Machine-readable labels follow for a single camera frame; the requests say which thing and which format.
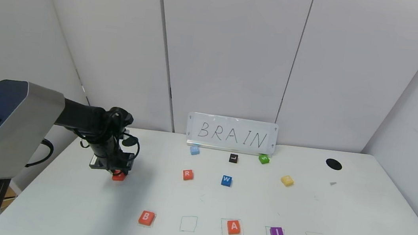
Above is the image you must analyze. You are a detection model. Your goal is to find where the white BRAIN whiteboard sign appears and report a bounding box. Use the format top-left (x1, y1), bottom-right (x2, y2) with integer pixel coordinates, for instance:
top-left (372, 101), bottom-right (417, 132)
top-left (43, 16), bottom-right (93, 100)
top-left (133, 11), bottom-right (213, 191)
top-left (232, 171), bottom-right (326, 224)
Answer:
top-left (184, 111), bottom-right (279, 158)

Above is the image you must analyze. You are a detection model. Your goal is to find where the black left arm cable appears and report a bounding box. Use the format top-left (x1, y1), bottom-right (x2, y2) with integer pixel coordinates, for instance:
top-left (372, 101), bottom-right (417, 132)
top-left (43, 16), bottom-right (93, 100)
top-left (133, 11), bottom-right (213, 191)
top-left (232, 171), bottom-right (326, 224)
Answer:
top-left (26, 138), bottom-right (56, 171)

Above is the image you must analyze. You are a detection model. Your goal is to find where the black table grommet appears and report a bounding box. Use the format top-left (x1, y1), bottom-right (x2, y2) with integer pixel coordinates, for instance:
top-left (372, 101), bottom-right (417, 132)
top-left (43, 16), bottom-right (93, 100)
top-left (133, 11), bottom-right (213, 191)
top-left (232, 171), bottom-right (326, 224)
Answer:
top-left (122, 136), bottom-right (139, 148)
top-left (325, 158), bottom-right (343, 172)

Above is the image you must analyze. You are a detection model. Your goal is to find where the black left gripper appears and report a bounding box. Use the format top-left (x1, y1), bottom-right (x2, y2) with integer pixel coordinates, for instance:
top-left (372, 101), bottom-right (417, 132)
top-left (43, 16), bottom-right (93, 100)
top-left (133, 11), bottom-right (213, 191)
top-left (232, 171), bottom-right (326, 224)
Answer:
top-left (85, 132), bottom-right (137, 179)

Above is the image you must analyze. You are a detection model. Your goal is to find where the orange block letter B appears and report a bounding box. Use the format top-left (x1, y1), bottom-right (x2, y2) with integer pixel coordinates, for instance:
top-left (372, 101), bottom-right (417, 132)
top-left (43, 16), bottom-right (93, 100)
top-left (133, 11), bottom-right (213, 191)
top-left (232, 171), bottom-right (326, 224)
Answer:
top-left (138, 210), bottom-right (157, 227)

